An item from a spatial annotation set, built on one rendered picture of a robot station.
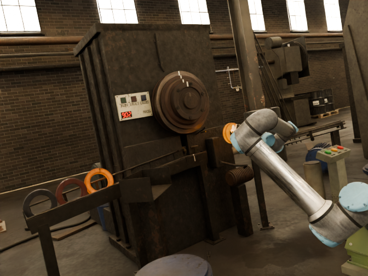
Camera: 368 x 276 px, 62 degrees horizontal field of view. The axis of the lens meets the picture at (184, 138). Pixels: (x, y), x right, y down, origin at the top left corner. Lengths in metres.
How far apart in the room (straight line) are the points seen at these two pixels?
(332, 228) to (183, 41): 1.75
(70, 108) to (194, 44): 5.95
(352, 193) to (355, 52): 3.08
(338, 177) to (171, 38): 1.60
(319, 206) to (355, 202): 0.16
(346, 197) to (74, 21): 8.04
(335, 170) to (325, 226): 0.74
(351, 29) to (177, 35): 2.60
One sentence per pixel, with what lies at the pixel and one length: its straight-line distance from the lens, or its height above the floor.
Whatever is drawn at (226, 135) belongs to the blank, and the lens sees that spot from 2.24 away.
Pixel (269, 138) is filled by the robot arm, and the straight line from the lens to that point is 2.04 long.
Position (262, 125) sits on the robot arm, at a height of 0.90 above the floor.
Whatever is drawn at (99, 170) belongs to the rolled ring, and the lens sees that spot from 2.08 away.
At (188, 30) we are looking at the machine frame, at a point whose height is 1.69.
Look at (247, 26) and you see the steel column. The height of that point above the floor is 2.56.
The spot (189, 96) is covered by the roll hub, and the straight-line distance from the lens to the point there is 2.22.
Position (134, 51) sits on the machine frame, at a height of 1.55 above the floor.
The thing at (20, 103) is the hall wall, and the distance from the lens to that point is 8.11.
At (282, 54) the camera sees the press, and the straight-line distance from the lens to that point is 10.06.
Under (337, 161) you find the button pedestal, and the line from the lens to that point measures 2.29.
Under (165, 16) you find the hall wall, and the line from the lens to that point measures 9.99.
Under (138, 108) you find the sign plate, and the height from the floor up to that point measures 1.13.
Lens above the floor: 1.02
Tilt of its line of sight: 4 degrees down
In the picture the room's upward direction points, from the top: 10 degrees counter-clockwise
